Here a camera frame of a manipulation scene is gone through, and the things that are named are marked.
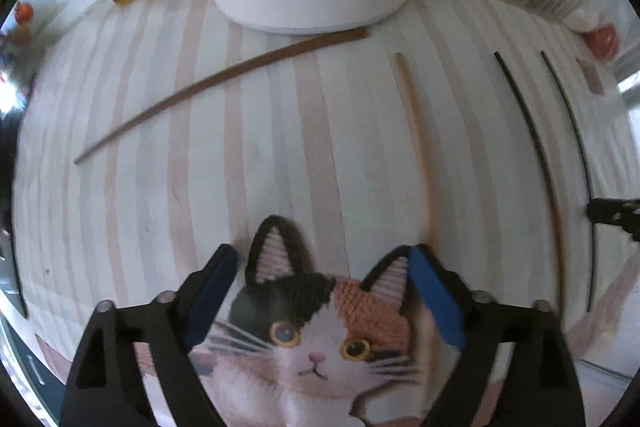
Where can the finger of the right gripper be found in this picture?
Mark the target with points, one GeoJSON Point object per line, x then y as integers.
{"type": "Point", "coordinates": [620, 213]}

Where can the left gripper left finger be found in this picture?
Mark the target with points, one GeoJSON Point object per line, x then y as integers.
{"type": "Point", "coordinates": [180, 322]}

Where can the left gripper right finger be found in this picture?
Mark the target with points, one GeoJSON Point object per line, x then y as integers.
{"type": "Point", "coordinates": [463, 319]}

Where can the striped cat table mat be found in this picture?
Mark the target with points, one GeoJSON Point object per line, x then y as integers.
{"type": "Point", "coordinates": [158, 131]}

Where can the plastic bag with red item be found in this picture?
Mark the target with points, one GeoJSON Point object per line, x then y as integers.
{"type": "Point", "coordinates": [604, 25]}

